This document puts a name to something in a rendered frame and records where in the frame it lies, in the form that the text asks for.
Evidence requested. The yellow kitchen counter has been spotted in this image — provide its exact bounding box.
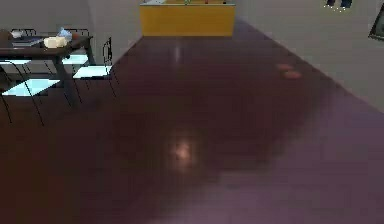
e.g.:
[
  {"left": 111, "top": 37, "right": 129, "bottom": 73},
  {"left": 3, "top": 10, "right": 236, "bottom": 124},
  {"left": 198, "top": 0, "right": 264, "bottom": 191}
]
[{"left": 139, "top": 0, "right": 237, "bottom": 38}]

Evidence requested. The pale blue crumpled bag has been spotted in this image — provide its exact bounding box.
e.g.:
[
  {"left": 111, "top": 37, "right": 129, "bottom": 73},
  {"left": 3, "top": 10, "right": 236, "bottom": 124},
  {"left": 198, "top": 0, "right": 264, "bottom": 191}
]
[{"left": 57, "top": 27, "right": 74, "bottom": 42}]

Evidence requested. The cream loaf of bread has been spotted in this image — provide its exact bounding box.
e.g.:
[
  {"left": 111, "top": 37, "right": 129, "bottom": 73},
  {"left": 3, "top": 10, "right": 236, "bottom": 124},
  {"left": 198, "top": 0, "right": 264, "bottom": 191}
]
[{"left": 43, "top": 35, "right": 68, "bottom": 49}]

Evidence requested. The dark dining table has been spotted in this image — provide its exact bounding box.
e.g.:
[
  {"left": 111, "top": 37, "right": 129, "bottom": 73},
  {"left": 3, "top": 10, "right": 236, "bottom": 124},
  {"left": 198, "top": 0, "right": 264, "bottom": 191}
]
[{"left": 0, "top": 29, "right": 97, "bottom": 108}]

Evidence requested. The dark blue book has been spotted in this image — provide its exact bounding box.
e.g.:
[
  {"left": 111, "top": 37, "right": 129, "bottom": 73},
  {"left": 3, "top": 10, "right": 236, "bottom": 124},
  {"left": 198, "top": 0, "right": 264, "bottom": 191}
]
[{"left": 11, "top": 36, "right": 44, "bottom": 48}]

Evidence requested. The black wire chair pale seat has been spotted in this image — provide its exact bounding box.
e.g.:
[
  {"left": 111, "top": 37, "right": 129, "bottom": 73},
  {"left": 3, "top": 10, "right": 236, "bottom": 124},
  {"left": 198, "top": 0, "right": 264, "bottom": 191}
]
[
  {"left": 0, "top": 59, "right": 62, "bottom": 127},
  {"left": 61, "top": 27, "right": 92, "bottom": 66},
  {"left": 71, "top": 37, "right": 120, "bottom": 104},
  {"left": 9, "top": 28, "right": 38, "bottom": 38}
]

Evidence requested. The dark blue wall hanging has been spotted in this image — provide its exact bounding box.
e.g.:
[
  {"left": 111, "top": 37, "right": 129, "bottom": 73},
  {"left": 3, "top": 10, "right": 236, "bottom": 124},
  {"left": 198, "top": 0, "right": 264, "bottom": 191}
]
[{"left": 323, "top": 0, "right": 354, "bottom": 11}]

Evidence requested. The dark framed wall picture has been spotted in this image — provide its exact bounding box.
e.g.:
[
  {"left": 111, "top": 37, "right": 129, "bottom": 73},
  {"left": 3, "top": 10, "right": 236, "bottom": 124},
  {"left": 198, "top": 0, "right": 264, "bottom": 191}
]
[{"left": 367, "top": 3, "right": 384, "bottom": 42}]

